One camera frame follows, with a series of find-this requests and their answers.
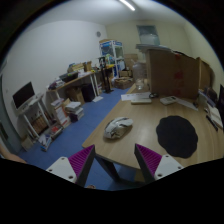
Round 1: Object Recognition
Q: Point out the open white notebook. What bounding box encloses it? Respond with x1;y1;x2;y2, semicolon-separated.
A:
206;103;224;129

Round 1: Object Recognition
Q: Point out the black computer monitor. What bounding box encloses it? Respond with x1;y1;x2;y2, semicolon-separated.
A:
12;81;36;110

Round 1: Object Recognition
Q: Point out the black marker pen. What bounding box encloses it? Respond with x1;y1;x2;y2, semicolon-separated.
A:
205;114;219;132

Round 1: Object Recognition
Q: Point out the white remote control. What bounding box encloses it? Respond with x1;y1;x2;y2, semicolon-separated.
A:
159;95;178;106

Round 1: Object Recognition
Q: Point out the stack of books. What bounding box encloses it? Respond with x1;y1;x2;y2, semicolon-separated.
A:
64;101;85;123

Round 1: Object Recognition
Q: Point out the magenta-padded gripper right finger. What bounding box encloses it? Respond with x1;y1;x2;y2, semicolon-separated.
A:
134;143;185;184

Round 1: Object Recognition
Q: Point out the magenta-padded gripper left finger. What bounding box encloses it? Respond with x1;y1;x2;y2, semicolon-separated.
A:
45;144;96;188

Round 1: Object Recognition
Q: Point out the white and grey computer mouse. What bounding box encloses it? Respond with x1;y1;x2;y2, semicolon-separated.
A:
103;116;134;140

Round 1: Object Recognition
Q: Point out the tall black stand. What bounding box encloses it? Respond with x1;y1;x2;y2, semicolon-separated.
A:
98;56;114;94

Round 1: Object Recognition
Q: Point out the white metal rack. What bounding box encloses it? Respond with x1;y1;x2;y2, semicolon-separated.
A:
18;94;54;141

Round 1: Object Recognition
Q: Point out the black box under desk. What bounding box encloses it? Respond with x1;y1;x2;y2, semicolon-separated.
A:
81;83;97;103

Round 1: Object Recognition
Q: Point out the flat white slim box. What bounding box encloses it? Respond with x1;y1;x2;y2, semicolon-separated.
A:
130;97;153;105

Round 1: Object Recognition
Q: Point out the clear plastic water jug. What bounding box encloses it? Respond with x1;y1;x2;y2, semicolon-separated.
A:
132;61;148;90

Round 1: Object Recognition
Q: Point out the large brown cardboard box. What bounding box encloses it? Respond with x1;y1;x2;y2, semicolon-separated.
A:
146;48;216;101

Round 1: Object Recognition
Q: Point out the cluttered wooden desk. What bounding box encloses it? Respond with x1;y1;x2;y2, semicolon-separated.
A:
46;61;101;101

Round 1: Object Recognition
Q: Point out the brown cardboard box under desk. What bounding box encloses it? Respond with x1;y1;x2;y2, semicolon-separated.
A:
68;87;86;105

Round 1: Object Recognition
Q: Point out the black scalloped round mouse pad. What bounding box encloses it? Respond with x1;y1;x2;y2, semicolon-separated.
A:
155;115;199;160

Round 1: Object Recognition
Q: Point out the ceiling tube light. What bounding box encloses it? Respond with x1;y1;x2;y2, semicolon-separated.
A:
119;0;136;12

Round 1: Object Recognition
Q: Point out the white paper sheet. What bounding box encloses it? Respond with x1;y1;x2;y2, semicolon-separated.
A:
174;97;199;112
120;92;152;102

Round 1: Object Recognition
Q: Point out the blue and white display cabinet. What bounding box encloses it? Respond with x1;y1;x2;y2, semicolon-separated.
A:
99;39;126;79

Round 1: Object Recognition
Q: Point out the open cardboard box on floor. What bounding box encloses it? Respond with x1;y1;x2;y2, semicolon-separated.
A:
114;77;134;90

